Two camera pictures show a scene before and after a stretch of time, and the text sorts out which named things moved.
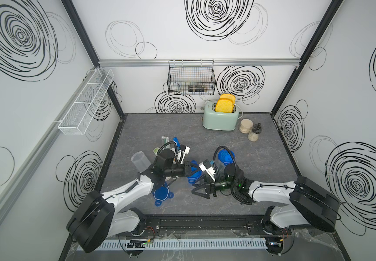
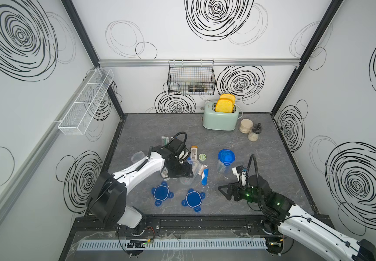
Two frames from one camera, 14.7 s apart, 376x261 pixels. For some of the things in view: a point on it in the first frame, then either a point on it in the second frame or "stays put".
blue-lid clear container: [140, 161] stays put
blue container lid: [162, 193] stays put
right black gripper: [210, 186] to [230, 188]
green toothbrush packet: [165, 140] stays put
